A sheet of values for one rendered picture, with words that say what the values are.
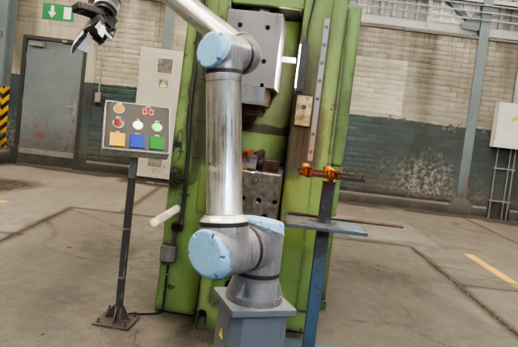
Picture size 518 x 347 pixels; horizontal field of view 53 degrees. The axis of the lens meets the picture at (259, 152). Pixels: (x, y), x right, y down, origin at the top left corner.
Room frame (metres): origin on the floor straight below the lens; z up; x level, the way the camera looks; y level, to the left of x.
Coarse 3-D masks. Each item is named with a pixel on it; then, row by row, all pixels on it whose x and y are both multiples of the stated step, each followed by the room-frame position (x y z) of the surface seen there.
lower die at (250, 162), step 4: (252, 152) 3.02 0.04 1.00; (248, 156) 2.83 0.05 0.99; (252, 156) 2.82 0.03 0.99; (256, 156) 2.85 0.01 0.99; (244, 160) 2.83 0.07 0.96; (248, 160) 2.83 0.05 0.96; (252, 160) 2.82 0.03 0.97; (256, 160) 2.82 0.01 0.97; (244, 164) 2.83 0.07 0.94; (248, 164) 2.83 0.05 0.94; (252, 164) 2.82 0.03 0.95; (256, 164) 2.82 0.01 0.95; (244, 168) 2.83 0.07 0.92; (256, 168) 2.85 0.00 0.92
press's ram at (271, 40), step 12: (228, 12) 2.85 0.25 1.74; (240, 12) 2.84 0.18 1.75; (252, 12) 2.83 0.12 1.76; (264, 12) 2.83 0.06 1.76; (228, 24) 2.84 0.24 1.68; (240, 24) 2.84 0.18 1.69; (252, 24) 2.83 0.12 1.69; (264, 24) 2.83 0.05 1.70; (276, 24) 2.82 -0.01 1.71; (252, 36) 2.83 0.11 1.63; (264, 36) 2.83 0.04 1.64; (276, 36) 2.82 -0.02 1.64; (264, 48) 2.82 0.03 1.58; (276, 48) 2.82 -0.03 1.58; (264, 60) 2.83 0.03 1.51; (276, 60) 2.82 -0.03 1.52; (288, 60) 3.00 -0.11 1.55; (252, 72) 2.83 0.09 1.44; (264, 72) 2.82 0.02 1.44; (276, 72) 2.82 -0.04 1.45; (252, 84) 2.83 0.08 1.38; (264, 84) 2.82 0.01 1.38; (276, 84) 2.91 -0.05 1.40
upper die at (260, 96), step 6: (246, 90) 2.83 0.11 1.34; (252, 90) 2.83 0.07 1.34; (258, 90) 2.83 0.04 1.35; (264, 90) 2.82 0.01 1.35; (246, 96) 2.83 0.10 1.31; (252, 96) 2.83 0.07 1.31; (258, 96) 2.82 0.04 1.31; (264, 96) 2.85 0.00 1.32; (270, 96) 3.18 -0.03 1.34; (246, 102) 2.83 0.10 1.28; (252, 102) 2.83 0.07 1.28; (258, 102) 2.82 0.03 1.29; (264, 102) 2.89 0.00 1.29; (270, 102) 3.22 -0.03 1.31
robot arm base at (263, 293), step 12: (240, 276) 1.65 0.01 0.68; (252, 276) 1.63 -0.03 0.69; (264, 276) 1.63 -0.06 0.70; (276, 276) 1.66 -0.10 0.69; (228, 288) 1.68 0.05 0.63; (240, 288) 1.63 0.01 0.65; (252, 288) 1.62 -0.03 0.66; (264, 288) 1.63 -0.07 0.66; (276, 288) 1.66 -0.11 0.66; (228, 300) 1.66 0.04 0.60; (240, 300) 1.62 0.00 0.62; (252, 300) 1.61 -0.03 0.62; (264, 300) 1.62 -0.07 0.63; (276, 300) 1.64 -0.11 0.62
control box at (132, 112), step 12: (108, 108) 2.71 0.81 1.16; (132, 108) 2.76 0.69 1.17; (144, 108) 2.79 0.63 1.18; (156, 108) 2.81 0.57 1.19; (168, 108) 2.84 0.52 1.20; (108, 120) 2.68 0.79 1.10; (132, 120) 2.73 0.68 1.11; (144, 120) 2.75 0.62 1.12; (156, 120) 2.78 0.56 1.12; (168, 120) 2.80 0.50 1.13; (108, 132) 2.65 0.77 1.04; (120, 132) 2.67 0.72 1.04; (132, 132) 2.70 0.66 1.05; (144, 132) 2.72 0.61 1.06; (156, 132) 2.75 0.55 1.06; (168, 132) 2.77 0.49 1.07; (108, 144) 2.62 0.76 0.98; (168, 144) 2.74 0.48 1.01; (132, 156) 2.71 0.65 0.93; (144, 156) 2.71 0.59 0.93; (156, 156) 2.72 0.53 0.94; (168, 156) 2.74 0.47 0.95
